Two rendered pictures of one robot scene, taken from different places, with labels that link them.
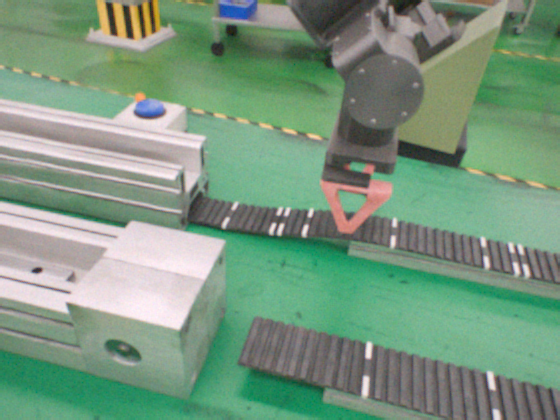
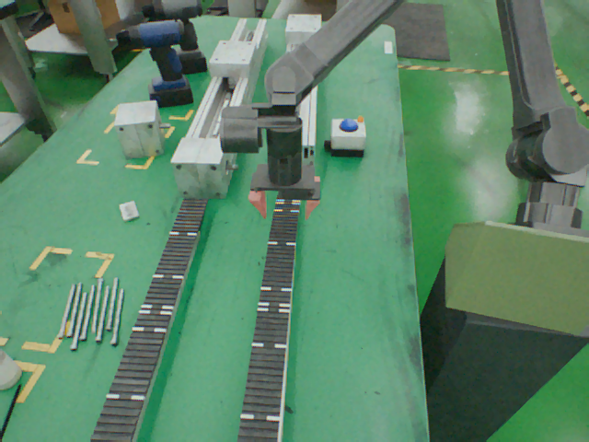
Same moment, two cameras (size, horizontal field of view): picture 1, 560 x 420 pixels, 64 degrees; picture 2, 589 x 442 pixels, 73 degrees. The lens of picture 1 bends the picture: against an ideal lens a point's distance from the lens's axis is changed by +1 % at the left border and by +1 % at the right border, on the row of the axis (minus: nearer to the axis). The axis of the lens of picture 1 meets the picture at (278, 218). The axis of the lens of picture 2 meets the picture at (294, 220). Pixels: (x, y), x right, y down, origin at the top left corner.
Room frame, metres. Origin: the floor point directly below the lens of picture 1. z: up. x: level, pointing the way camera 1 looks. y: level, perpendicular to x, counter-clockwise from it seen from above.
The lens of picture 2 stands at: (0.35, -0.62, 1.35)
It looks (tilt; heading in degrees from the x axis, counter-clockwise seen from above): 44 degrees down; 82
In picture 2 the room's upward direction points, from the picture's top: straight up
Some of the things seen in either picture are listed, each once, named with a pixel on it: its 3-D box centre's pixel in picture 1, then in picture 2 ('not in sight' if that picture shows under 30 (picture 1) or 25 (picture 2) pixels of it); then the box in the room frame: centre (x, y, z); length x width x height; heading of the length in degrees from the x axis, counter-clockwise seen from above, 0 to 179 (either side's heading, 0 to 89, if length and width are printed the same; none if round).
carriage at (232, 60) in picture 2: not in sight; (235, 63); (0.33, 0.53, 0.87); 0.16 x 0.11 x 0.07; 79
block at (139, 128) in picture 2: not in sight; (146, 129); (0.10, 0.28, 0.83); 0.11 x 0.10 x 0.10; 4
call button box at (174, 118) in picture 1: (149, 132); (343, 137); (0.59, 0.20, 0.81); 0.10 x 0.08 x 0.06; 169
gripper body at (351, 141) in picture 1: (368, 116); (284, 167); (0.41, -0.08, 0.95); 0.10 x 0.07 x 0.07; 170
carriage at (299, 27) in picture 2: not in sight; (304, 33); (0.57, 0.74, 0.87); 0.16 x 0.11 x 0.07; 79
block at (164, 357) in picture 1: (164, 296); (209, 168); (0.26, 0.10, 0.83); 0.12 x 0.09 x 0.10; 169
